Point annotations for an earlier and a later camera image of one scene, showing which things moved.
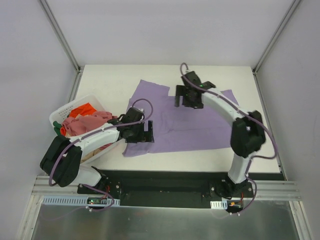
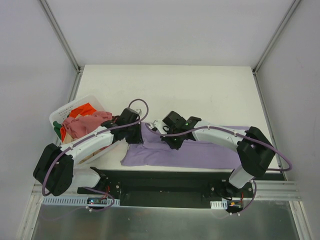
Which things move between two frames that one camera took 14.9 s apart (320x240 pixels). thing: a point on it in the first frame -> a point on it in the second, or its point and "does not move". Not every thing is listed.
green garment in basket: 57,127 does not move
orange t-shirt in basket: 85,109 does not move
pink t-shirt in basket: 75,126 does not move
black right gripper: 185,95 -> 171,141
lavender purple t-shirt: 176,127 -> 154,152
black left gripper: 144,132 does not move
